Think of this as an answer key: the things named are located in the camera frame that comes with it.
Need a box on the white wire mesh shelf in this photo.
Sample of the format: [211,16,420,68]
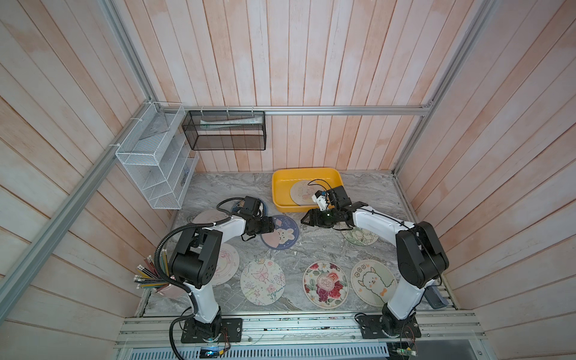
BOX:
[115,101,199,210]

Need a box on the purple bunny coaster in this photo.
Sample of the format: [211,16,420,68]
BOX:
[260,215,300,251]

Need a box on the butterfly floral coaster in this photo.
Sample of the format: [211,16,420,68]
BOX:
[240,259,286,306]

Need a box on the pink pencil cup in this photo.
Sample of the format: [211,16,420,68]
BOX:
[156,284,188,299]

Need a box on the yellow plastic storage box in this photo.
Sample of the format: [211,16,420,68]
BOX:
[271,167,344,213]

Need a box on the grey rectangular device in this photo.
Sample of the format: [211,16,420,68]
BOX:
[424,285,449,310]

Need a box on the cream pink drawing coaster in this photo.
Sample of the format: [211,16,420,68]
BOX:
[289,180,325,206]

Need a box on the pink kitty coaster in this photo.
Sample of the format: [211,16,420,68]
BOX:
[187,208,228,224]

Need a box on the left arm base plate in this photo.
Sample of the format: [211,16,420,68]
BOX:
[181,317,243,344]

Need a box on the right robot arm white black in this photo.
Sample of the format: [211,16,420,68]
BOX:
[301,202,449,338]

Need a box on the red roses floral coaster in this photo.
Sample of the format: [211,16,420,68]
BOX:
[302,261,350,310]

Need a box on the black wire mesh basket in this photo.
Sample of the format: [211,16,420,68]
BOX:
[181,109,267,152]

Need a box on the green flowers pattern coaster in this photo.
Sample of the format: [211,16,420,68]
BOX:
[341,227,380,246]

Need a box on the colored pencils bundle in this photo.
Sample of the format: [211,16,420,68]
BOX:
[133,249,170,292]

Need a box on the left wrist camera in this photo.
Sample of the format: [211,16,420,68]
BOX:
[237,196,264,218]

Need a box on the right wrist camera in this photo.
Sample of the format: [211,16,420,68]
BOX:
[312,185,352,211]

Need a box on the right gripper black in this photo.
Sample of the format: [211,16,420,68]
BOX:
[300,208,340,228]

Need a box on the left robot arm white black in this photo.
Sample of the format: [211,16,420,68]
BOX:
[153,215,275,341]

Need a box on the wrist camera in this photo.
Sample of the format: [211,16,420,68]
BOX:
[312,185,352,211]
[237,196,264,218]

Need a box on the alpaca cartoon coaster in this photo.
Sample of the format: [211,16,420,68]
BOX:
[350,259,398,308]

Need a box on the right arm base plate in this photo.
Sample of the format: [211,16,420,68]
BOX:
[354,313,422,340]

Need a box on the blue bears cartoon coaster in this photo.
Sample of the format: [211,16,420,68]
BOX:
[231,199,268,216]

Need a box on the white pink bow coaster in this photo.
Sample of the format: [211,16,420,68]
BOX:
[211,243,240,286]

